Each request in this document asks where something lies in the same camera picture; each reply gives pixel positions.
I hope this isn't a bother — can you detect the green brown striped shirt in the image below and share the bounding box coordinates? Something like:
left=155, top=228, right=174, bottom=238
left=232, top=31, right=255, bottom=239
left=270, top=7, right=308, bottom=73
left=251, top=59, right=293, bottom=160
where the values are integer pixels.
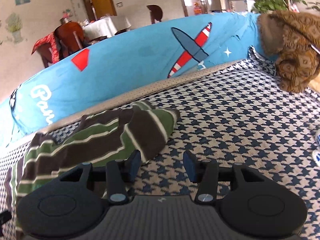
left=4, top=100, right=181, bottom=233

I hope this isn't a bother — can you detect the blue white object on seat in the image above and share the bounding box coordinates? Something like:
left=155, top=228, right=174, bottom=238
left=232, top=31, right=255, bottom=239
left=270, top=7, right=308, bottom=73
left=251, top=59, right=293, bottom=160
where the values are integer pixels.
left=312, top=130, right=320, bottom=167

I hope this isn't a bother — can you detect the blue printed sofa back cover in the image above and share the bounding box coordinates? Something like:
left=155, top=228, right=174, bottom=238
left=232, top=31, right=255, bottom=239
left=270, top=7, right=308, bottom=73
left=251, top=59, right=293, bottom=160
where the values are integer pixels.
left=1, top=12, right=263, bottom=147

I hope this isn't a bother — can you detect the red patterned cloth on chair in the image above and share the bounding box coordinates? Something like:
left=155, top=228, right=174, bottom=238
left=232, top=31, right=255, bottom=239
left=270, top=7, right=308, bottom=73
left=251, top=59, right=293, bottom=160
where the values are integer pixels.
left=31, top=33, right=60, bottom=68

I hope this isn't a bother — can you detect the dark wooden dining chair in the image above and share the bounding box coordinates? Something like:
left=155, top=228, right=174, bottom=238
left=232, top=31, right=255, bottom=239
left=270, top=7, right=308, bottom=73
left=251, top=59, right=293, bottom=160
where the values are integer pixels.
left=52, top=21, right=87, bottom=60

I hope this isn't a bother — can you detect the brown plush toy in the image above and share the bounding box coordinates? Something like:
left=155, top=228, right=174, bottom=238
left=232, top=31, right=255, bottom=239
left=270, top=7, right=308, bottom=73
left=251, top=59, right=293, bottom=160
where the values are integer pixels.
left=257, top=10, right=319, bottom=93

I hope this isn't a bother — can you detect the white clothed dining table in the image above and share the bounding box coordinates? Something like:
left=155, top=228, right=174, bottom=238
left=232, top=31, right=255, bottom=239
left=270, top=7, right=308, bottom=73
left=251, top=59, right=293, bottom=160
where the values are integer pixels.
left=82, top=16, right=131, bottom=40

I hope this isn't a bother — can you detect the white chest freezer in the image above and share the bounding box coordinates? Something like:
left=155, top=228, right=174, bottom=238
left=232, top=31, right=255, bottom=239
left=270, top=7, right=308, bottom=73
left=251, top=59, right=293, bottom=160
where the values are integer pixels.
left=228, top=0, right=255, bottom=12

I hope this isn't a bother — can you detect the dark wooden chair right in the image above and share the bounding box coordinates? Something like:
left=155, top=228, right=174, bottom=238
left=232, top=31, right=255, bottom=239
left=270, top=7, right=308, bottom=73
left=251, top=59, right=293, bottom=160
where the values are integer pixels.
left=146, top=4, right=163, bottom=24

